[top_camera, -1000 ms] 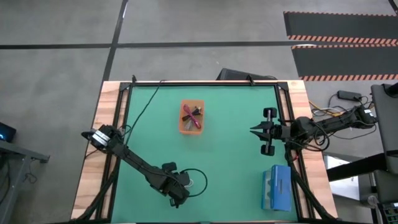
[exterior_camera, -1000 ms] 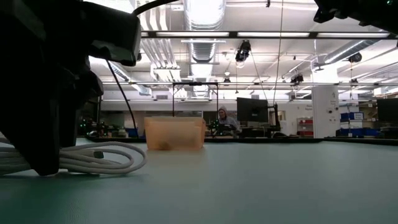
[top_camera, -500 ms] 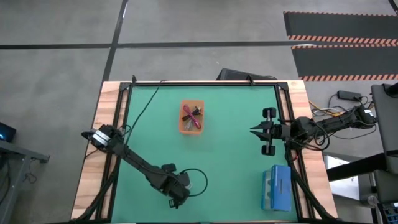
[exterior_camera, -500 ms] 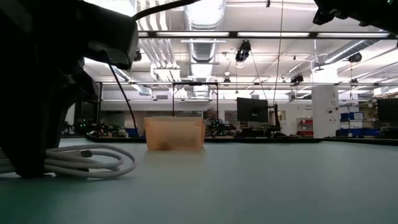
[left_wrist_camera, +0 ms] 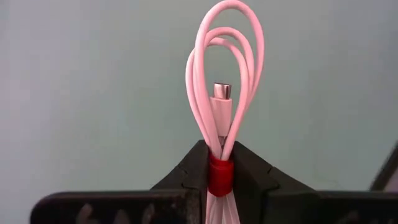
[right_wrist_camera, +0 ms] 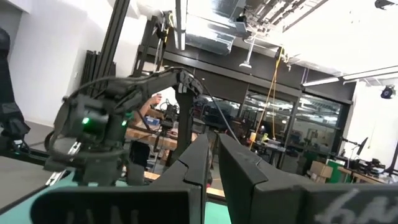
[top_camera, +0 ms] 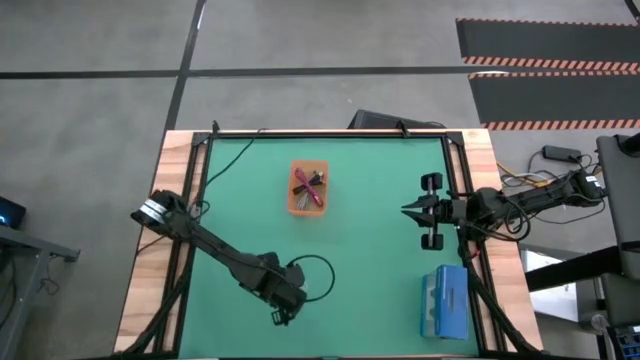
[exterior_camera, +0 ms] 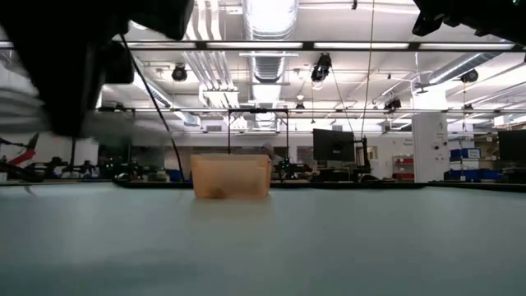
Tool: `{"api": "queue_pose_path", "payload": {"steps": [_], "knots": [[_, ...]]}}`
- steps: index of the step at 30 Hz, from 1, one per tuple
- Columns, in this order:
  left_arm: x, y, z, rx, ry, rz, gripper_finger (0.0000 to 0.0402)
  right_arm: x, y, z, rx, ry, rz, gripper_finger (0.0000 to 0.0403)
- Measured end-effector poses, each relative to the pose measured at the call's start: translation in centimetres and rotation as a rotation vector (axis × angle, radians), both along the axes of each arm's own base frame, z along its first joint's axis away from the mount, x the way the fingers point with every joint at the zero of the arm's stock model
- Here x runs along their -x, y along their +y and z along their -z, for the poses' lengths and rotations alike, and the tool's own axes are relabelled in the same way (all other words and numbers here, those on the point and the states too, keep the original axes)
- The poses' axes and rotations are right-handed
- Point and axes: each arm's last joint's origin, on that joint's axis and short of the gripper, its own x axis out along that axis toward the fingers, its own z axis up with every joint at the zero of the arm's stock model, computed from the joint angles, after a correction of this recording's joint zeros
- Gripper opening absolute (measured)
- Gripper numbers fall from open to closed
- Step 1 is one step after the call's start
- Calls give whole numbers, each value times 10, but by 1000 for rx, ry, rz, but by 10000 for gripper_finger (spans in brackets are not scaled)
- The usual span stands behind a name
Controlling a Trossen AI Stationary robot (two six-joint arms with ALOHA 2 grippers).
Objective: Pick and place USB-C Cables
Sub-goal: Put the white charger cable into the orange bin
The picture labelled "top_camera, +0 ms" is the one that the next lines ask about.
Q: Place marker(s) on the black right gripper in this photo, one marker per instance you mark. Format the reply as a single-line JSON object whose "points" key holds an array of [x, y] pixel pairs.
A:
{"points": [[455, 211]]}

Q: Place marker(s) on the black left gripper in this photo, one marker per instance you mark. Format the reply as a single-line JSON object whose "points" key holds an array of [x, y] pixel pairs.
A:
{"points": [[287, 305]]}

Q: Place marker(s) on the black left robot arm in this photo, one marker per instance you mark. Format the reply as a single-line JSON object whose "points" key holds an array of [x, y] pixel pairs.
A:
{"points": [[215, 245]]}

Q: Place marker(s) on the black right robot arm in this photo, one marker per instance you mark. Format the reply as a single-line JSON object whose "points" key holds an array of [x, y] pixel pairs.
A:
{"points": [[540, 197]]}

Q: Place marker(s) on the black monitor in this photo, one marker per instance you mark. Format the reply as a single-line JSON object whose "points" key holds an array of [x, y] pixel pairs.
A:
{"points": [[385, 121]]}

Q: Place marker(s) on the blue plastic box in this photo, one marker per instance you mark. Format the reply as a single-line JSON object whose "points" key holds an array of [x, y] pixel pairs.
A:
{"points": [[450, 302]]}

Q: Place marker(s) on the orange plastic bin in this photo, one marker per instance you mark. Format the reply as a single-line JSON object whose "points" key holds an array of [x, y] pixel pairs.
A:
{"points": [[295, 207]]}

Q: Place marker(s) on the black power adapter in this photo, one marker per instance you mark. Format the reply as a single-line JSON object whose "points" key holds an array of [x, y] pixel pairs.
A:
{"points": [[562, 153]]}

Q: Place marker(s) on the white paper sheet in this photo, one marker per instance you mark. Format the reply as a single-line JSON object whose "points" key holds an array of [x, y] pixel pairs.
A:
{"points": [[550, 300]]}

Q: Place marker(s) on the black crossbar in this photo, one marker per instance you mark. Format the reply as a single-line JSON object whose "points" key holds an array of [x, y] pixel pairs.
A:
{"points": [[570, 270]]}

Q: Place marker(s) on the black ramp with hazard stripe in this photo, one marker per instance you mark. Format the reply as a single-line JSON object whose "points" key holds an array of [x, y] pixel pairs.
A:
{"points": [[555, 100], [545, 42]]}

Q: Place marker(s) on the grey metal side stand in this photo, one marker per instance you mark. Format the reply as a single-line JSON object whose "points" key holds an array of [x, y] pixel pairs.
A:
{"points": [[30, 255]]}

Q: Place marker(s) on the black device with blue light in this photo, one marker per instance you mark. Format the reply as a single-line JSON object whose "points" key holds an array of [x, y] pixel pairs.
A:
{"points": [[10, 212]]}

